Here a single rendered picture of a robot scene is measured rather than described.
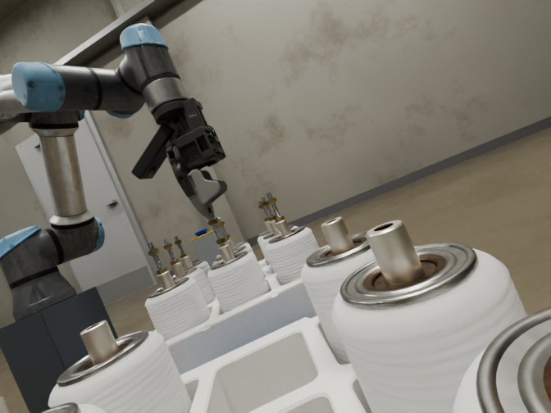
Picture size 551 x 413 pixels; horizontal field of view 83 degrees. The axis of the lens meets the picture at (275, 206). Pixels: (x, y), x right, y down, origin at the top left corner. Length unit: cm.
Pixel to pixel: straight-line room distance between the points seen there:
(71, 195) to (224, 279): 66
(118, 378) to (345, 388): 17
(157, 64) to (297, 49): 266
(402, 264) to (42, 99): 58
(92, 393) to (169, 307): 29
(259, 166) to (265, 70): 91
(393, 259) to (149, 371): 22
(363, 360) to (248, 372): 22
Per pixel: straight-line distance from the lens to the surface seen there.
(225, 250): 58
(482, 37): 334
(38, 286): 108
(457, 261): 19
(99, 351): 33
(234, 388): 39
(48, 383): 109
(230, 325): 54
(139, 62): 64
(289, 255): 56
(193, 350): 56
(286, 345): 37
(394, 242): 18
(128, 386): 30
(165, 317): 58
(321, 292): 28
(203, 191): 57
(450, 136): 312
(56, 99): 64
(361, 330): 17
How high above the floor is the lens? 32
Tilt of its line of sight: 1 degrees down
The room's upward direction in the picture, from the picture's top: 23 degrees counter-clockwise
